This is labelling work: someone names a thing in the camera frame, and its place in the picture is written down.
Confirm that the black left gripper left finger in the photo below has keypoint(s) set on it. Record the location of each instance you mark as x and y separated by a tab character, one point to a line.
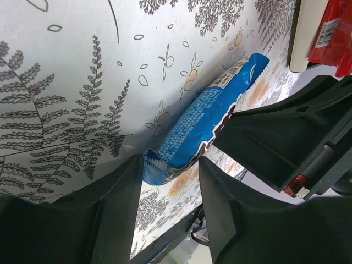
92	225

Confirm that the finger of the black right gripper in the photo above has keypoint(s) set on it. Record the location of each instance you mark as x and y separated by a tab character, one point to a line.
259	139

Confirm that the blue m&m bag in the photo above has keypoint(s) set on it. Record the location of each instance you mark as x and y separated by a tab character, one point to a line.
202	121

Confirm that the cream three-tier shelf rack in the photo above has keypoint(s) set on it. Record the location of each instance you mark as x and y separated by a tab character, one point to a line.
307	17

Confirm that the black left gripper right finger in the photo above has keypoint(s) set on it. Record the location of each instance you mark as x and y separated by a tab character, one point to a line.
246	226

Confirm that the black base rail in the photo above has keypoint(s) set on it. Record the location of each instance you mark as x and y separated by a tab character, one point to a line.
157	250

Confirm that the red candy bag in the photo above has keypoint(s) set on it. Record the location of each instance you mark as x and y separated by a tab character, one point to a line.
332	44

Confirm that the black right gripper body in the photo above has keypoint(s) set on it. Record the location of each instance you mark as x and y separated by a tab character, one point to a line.
317	168

